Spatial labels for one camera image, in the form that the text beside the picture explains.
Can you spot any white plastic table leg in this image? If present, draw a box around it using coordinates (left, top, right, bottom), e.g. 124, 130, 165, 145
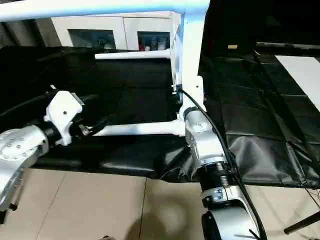
0, 0, 211, 23
94, 48, 173, 61
92, 120, 187, 138

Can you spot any white plastic table top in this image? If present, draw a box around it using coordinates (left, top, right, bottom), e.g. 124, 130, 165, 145
170, 9, 211, 138

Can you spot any black work mat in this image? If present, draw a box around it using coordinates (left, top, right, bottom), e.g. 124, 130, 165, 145
0, 44, 320, 188

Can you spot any white sideboard cabinet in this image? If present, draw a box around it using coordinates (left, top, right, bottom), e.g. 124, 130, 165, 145
51, 11, 182, 52

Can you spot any grey curtain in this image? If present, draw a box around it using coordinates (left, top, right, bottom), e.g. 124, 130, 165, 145
0, 21, 53, 48

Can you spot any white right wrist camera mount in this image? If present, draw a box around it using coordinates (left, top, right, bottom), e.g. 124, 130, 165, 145
176, 76, 207, 121

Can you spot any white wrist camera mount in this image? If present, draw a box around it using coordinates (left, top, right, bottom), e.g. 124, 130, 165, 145
43, 90, 83, 146
176, 76, 207, 121

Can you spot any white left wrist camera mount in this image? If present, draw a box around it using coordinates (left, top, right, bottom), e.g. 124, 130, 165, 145
43, 90, 83, 146

